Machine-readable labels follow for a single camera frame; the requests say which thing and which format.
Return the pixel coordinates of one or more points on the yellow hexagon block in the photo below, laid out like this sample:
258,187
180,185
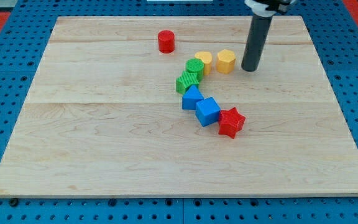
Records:
226,60

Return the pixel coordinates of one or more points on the wooden board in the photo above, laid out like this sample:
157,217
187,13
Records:
102,118

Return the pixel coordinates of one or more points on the yellow heart block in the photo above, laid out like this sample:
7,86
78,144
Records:
207,58

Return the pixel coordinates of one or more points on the green star block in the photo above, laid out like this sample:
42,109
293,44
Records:
185,81

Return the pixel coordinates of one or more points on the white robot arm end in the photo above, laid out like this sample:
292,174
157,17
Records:
268,8

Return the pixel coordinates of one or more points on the blue triangle block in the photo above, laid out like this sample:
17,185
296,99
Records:
191,97

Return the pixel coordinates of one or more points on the red star block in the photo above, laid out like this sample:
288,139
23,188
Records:
230,122

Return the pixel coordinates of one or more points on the green cylinder block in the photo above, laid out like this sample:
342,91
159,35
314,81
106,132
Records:
195,65

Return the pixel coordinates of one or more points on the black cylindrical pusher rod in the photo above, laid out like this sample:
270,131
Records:
257,36

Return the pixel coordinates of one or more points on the blue cube block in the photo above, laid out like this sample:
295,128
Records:
207,111

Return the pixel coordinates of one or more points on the red cylinder block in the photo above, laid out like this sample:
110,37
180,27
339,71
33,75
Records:
166,41

